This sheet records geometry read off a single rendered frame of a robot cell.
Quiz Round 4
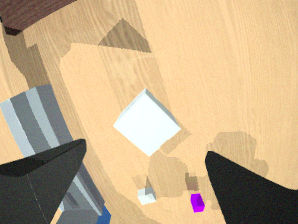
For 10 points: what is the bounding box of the small purple block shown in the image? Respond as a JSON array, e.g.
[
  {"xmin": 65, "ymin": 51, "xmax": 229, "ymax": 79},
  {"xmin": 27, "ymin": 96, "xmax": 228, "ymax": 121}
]
[{"xmin": 190, "ymin": 193, "xmax": 205, "ymax": 213}]

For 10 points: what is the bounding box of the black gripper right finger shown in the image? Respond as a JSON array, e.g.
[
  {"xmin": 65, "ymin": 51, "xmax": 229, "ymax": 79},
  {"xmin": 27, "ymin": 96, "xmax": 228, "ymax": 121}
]
[{"xmin": 204, "ymin": 151, "xmax": 298, "ymax": 224}]

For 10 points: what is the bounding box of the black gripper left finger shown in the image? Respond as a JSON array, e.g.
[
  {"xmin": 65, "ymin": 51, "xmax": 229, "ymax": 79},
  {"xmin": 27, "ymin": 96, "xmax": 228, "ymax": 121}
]
[{"xmin": 0, "ymin": 139, "xmax": 86, "ymax": 224}]

